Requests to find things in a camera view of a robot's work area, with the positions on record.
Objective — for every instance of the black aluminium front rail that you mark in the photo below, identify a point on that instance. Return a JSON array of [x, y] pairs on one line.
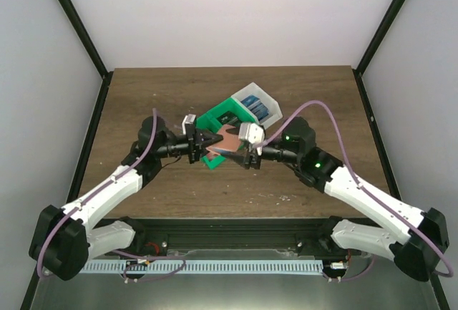
[[303, 235]]

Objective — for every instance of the left green bin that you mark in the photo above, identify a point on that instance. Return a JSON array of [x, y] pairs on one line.
[[213, 161]]

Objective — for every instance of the white bin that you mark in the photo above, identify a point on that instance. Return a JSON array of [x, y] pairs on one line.
[[272, 105]]

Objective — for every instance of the green bin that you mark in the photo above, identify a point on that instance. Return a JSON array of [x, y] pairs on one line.
[[208, 120], [213, 161]]

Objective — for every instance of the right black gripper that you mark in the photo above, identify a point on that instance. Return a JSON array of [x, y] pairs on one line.
[[245, 160]]

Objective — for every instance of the right black frame post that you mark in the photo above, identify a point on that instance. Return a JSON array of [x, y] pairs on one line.
[[382, 30]]

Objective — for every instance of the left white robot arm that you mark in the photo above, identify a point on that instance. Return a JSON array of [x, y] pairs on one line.
[[66, 238]]

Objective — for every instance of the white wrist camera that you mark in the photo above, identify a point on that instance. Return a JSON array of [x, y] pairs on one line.
[[252, 136], [188, 120]]

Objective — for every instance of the left black frame post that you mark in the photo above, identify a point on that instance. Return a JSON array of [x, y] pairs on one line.
[[83, 35]]

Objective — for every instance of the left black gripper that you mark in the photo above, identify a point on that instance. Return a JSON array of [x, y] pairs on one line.
[[194, 138]]

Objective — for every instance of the black card stack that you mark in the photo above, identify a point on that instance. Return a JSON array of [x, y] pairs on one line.
[[228, 118]]

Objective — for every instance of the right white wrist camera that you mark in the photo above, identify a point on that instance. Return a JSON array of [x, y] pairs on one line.
[[252, 136]]

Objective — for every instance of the black frame post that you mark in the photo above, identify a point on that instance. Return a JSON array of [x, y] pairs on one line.
[[382, 30], [83, 35]]

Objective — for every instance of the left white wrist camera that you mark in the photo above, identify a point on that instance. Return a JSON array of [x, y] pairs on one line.
[[188, 120]]

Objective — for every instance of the pink leather card holder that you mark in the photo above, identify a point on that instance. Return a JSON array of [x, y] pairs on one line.
[[229, 143]]

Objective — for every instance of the middle green bin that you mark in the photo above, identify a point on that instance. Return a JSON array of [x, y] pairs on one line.
[[208, 120]]

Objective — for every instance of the blue card stack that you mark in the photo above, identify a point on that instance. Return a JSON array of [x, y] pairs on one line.
[[256, 107]]

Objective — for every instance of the light blue cable duct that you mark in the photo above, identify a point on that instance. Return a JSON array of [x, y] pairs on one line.
[[213, 267]]

